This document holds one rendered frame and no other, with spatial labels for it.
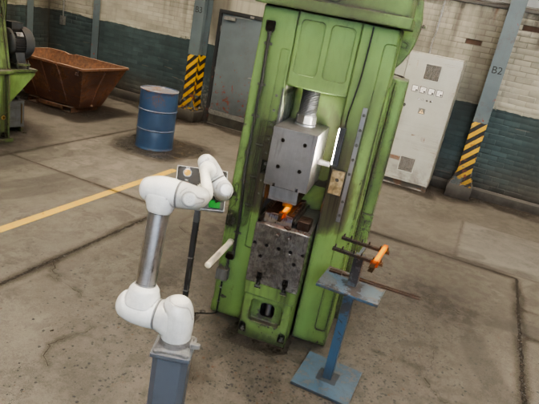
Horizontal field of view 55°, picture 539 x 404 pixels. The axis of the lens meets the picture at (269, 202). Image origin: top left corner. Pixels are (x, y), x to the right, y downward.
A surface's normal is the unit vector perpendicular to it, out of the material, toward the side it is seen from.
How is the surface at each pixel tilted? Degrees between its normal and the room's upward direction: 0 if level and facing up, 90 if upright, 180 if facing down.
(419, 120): 90
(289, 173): 90
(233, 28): 90
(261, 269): 90
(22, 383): 0
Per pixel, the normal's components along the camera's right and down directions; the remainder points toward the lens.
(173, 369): -0.07, 0.33
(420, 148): -0.39, 0.25
